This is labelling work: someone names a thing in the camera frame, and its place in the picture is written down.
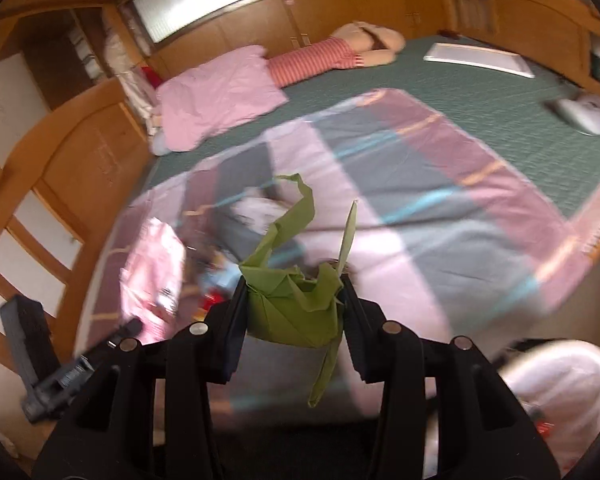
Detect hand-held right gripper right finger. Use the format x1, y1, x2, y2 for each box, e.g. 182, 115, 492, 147
340, 275, 566, 480

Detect wooden wall cabinets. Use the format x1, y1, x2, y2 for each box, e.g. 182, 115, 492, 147
150, 0, 456, 76

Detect pink plastic wrapper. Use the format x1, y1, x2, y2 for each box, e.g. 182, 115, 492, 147
120, 217, 186, 346

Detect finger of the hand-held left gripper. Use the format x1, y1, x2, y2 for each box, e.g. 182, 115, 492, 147
87, 319, 143, 367

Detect pale plush toy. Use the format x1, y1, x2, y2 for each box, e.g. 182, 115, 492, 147
105, 30, 157, 108

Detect green bed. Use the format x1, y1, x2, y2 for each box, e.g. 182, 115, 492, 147
145, 35, 600, 261

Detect white flat board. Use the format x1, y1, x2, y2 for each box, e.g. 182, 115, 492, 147
424, 41, 537, 79

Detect wooden panelled partition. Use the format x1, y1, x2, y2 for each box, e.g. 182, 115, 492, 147
0, 75, 156, 361

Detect plaid bedsheet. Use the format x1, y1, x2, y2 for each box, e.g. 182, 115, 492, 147
75, 87, 596, 411

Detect white tissue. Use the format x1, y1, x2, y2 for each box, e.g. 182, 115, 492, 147
230, 195, 281, 233

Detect light blue paper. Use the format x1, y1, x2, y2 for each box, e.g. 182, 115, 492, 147
202, 265, 241, 291

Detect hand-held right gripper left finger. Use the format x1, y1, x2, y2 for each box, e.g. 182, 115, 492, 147
30, 275, 248, 480

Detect white rounded device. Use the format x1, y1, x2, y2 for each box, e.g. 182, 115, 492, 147
545, 92, 600, 137

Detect frosted window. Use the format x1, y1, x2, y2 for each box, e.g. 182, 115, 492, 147
130, 0, 268, 43

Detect striped plush doll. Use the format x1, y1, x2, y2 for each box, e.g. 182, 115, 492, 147
266, 21, 407, 88

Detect pink pillow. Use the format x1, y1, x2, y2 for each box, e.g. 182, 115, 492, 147
155, 44, 287, 153

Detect translucent plastic bag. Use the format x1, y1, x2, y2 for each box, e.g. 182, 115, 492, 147
425, 339, 600, 480

